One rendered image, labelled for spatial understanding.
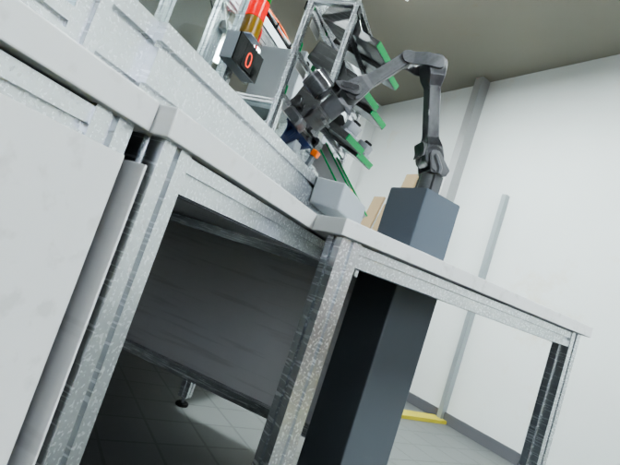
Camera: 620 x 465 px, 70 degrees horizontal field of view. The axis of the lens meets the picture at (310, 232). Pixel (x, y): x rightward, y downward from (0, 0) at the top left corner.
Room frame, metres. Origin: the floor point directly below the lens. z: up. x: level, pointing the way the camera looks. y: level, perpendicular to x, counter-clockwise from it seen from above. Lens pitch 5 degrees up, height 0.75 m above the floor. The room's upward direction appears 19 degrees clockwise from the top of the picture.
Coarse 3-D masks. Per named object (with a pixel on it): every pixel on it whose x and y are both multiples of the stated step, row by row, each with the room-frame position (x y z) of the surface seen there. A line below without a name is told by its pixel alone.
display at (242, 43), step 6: (240, 36) 1.00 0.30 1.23; (240, 42) 1.01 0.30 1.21; (246, 42) 1.03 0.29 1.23; (234, 48) 1.00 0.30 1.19; (240, 48) 1.01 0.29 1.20; (234, 54) 1.00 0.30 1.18; (240, 54) 1.02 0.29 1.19; (258, 54) 1.09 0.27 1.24; (234, 60) 1.01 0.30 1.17; (240, 60) 1.03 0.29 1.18; (258, 60) 1.09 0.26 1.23; (240, 66) 1.04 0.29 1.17; (258, 66) 1.10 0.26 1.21; (246, 72) 1.07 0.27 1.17; (252, 72) 1.09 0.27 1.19; (258, 72) 1.11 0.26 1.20; (252, 78) 1.10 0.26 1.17
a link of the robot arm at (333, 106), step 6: (330, 90) 1.15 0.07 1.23; (318, 96) 1.16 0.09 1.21; (324, 96) 1.16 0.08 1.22; (330, 96) 1.15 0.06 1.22; (336, 96) 1.15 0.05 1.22; (324, 102) 1.15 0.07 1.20; (330, 102) 1.14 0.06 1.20; (336, 102) 1.14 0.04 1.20; (342, 102) 1.14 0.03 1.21; (324, 108) 1.15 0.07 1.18; (330, 108) 1.14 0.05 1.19; (336, 108) 1.15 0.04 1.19; (342, 108) 1.15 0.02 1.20; (348, 108) 1.15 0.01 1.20; (330, 114) 1.15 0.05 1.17; (336, 114) 1.16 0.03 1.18; (348, 114) 1.16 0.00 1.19; (330, 120) 1.18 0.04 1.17
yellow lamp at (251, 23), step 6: (246, 18) 1.04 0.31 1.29; (252, 18) 1.04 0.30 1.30; (258, 18) 1.05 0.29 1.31; (246, 24) 1.04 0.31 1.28; (252, 24) 1.04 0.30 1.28; (258, 24) 1.05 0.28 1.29; (240, 30) 1.05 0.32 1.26; (246, 30) 1.04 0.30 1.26; (252, 30) 1.04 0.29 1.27; (258, 30) 1.06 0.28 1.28; (258, 36) 1.07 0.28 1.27
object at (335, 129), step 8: (304, 88) 1.48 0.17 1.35; (304, 96) 1.47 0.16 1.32; (312, 96) 1.45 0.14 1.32; (312, 104) 1.45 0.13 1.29; (336, 120) 1.54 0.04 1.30; (328, 128) 1.44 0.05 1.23; (336, 128) 1.39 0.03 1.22; (336, 136) 1.49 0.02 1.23; (344, 136) 1.37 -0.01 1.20; (352, 144) 1.40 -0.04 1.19; (360, 152) 1.46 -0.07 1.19
